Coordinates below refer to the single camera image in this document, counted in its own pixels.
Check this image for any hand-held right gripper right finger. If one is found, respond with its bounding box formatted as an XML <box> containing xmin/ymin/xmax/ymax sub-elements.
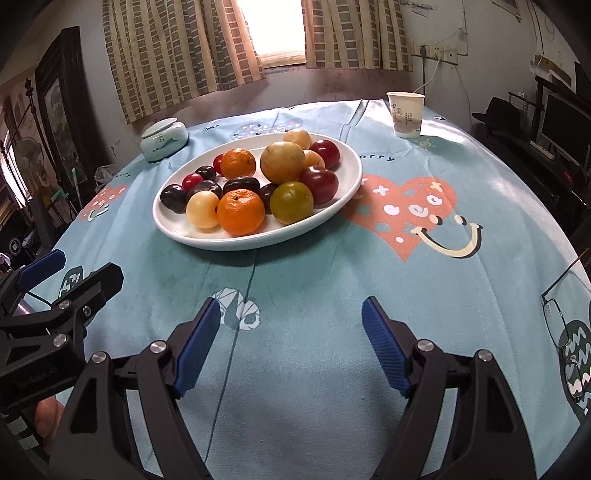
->
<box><xmin>361</xmin><ymin>296</ymin><xmax>539</xmax><ymax>480</ymax></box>

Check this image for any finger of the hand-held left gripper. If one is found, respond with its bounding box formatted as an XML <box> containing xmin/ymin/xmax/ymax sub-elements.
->
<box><xmin>48</xmin><ymin>262</ymin><xmax>124</xmax><ymax>356</ymax></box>
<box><xmin>16</xmin><ymin>249</ymin><xmax>66</xmax><ymax>291</ymax></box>

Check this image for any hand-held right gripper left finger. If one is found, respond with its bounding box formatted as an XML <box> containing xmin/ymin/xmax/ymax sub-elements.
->
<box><xmin>48</xmin><ymin>296</ymin><xmax>222</xmax><ymax>480</ymax></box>

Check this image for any white oval plate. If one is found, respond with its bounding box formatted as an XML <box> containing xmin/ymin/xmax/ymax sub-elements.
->
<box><xmin>152</xmin><ymin>132</ymin><xmax>363</xmax><ymax>251</ymax></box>

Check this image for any large pale yellow fruit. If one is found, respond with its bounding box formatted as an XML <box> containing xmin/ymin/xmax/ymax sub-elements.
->
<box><xmin>186</xmin><ymin>190</ymin><xmax>221</xmax><ymax>230</ymax></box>

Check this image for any dark brown round fruit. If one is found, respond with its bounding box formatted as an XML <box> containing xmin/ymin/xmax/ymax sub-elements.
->
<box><xmin>186</xmin><ymin>180</ymin><xmax>223</xmax><ymax>204</ymax></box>

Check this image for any green-yellow plum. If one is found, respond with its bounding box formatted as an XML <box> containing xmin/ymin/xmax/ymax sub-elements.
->
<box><xmin>270</xmin><ymin>181</ymin><xmax>315</xmax><ymax>225</ymax></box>

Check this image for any person's left hand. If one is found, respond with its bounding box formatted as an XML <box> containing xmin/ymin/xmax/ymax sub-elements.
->
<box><xmin>34</xmin><ymin>396</ymin><xmax>65</xmax><ymax>455</ymax></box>

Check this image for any light blue printed tablecloth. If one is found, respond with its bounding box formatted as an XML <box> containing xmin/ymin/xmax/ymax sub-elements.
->
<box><xmin>44</xmin><ymin>99</ymin><xmax>591</xmax><ymax>480</ymax></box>

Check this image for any white standing fan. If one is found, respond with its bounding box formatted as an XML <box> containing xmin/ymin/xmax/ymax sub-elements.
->
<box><xmin>14</xmin><ymin>136</ymin><xmax>51</xmax><ymax>204</ymax></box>

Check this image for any orange mandarin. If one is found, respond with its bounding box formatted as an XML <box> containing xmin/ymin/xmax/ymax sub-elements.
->
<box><xmin>220</xmin><ymin>148</ymin><xmax>257</xmax><ymax>180</ymax></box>
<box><xmin>217</xmin><ymin>188</ymin><xmax>266</xmax><ymax>236</ymax></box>

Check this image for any pale green lidded ceramic jar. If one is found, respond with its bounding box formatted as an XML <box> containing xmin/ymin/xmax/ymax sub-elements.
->
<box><xmin>140</xmin><ymin>118</ymin><xmax>189</xmax><ymax>162</ymax></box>

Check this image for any dark red plum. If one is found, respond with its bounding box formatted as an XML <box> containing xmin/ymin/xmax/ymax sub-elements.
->
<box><xmin>309</xmin><ymin>139</ymin><xmax>341</xmax><ymax>169</ymax></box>
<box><xmin>299</xmin><ymin>166</ymin><xmax>339</xmax><ymax>205</ymax></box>

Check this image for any large yellow-brown fruit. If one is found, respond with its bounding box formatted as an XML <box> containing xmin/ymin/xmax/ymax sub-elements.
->
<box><xmin>260</xmin><ymin>141</ymin><xmax>306</xmax><ymax>184</ymax></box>

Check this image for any pale yellow plum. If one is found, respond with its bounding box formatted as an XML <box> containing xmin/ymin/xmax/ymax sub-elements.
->
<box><xmin>283</xmin><ymin>128</ymin><xmax>311</xmax><ymax>149</ymax></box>

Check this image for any black computer desk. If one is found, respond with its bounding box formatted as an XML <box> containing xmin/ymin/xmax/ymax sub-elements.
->
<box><xmin>475</xmin><ymin>76</ymin><xmax>591</xmax><ymax>232</ymax></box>

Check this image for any white paper cup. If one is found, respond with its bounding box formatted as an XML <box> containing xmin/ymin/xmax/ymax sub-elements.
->
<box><xmin>387</xmin><ymin>91</ymin><xmax>426</xmax><ymax>139</ymax></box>

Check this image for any striped brown curtain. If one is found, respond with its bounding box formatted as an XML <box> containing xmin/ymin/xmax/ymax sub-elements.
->
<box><xmin>301</xmin><ymin>0</ymin><xmax>414</xmax><ymax>72</ymax></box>
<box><xmin>102</xmin><ymin>0</ymin><xmax>266</xmax><ymax>124</ymax></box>

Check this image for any black hat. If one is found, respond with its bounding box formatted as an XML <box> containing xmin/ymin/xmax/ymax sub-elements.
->
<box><xmin>472</xmin><ymin>97</ymin><xmax>525</xmax><ymax>134</ymax></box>

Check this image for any black computer monitor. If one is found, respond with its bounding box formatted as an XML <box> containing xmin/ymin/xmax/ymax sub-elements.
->
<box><xmin>538</xmin><ymin>90</ymin><xmax>591</xmax><ymax>162</ymax></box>

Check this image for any bright window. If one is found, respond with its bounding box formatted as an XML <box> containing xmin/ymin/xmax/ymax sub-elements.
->
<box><xmin>238</xmin><ymin>0</ymin><xmax>308</xmax><ymax>68</ymax></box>

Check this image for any white power cable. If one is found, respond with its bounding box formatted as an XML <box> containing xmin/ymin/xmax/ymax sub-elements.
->
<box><xmin>412</xmin><ymin>58</ymin><xmax>439</xmax><ymax>93</ymax></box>

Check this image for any white wall power strip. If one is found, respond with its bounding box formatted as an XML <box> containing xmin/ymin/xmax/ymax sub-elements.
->
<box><xmin>412</xmin><ymin>43</ymin><xmax>459</xmax><ymax>64</ymax></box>

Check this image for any wooden wall shelf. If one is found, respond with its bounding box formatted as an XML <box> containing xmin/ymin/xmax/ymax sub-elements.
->
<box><xmin>531</xmin><ymin>54</ymin><xmax>578</xmax><ymax>84</ymax></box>

